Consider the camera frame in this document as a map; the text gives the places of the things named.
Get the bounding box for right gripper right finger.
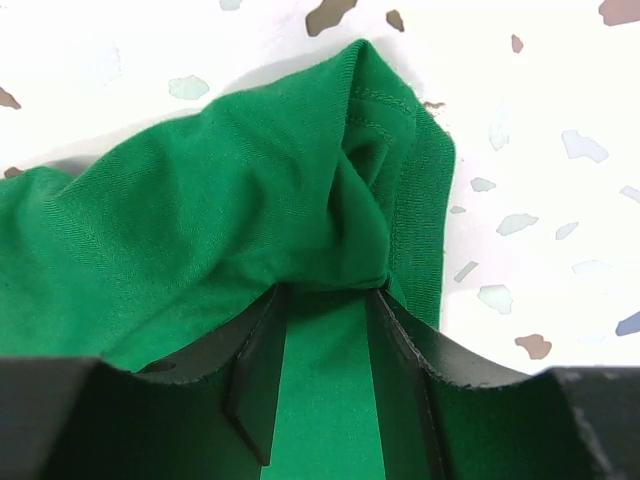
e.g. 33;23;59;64
367;290;639;479

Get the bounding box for green t-shirt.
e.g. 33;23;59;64
1;40;455;479

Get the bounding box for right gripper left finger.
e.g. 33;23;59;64
1;286;289;479

